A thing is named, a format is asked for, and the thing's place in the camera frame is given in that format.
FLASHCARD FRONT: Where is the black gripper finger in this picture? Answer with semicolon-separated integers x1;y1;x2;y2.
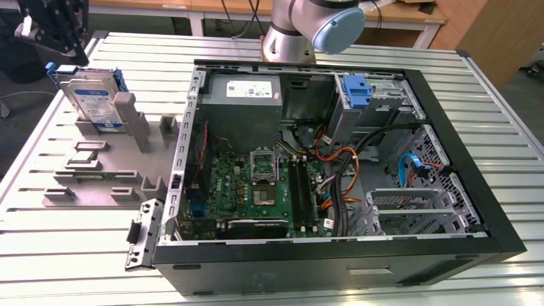
35;26;91;67

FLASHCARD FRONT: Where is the hard disk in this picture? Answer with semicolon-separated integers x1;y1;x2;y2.
44;62;127;131

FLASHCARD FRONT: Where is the silver disk bay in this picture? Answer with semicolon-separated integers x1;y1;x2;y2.
345;187;472;237

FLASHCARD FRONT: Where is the black office chair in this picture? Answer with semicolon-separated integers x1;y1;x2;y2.
0;9;51;85

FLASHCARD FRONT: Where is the white-framed wooden desk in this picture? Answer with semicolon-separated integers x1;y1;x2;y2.
87;0;191;36
189;0;449;48

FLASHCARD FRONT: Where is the CPU chip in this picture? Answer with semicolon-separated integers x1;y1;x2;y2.
69;150;100;163

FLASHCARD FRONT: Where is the grey parts rack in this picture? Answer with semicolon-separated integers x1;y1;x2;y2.
41;92;181;208

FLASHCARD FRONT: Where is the green RAM stick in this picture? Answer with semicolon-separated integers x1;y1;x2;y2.
73;171;119;180

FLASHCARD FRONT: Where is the grey power supply unit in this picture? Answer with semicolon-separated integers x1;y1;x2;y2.
199;73;284;150

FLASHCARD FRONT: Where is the metal socket cover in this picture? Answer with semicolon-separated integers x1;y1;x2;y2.
249;147;280;185

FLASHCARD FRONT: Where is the green motherboard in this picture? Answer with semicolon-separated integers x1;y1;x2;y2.
177;148;336;240

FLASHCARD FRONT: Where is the CPU socket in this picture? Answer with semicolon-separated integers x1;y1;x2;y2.
249;184;280;207

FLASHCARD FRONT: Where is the blue drive cage latch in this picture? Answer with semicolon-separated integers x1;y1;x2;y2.
344;75;371;109

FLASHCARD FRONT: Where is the black graphics card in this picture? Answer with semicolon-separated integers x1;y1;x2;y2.
215;218;289;240

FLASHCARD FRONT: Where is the silver optical drive cage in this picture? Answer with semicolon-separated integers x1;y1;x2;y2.
329;75;425;147

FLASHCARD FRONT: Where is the black open PC case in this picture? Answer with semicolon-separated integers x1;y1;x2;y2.
124;58;528;297

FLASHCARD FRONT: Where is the thin red wire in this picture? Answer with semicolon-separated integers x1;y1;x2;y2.
189;120;209;192

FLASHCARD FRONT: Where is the locking lever wire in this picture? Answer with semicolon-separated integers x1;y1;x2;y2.
273;149;283;189

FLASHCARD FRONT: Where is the orange wire bundle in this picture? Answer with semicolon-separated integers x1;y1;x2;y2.
313;146;363;205

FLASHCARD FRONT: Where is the black cable bundle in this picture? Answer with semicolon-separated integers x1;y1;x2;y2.
331;122;425;237

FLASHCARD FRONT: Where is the blue data wire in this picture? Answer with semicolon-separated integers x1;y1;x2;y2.
399;153;428;189

